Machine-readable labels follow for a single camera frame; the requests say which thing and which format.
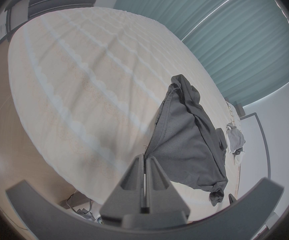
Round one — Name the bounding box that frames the black T-shirt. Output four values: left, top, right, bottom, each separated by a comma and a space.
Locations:
144, 74, 229, 207

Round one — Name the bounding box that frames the grey bedside table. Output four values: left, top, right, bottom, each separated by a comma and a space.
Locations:
224, 98, 245, 116

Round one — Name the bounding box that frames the bed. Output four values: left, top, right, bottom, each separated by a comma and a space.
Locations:
7, 5, 270, 207

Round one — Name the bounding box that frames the white printed pillow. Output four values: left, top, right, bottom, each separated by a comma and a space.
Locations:
228, 101, 241, 126

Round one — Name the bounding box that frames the blue-green curtain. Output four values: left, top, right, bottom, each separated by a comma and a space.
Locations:
182, 0, 289, 107
113, 0, 259, 40

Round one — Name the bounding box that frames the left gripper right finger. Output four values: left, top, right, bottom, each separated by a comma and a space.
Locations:
145, 156, 191, 217

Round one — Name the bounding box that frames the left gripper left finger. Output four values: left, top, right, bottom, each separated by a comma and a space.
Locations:
99, 153, 145, 217

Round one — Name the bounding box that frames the pile of clothes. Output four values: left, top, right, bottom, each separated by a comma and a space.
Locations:
226, 124, 246, 164

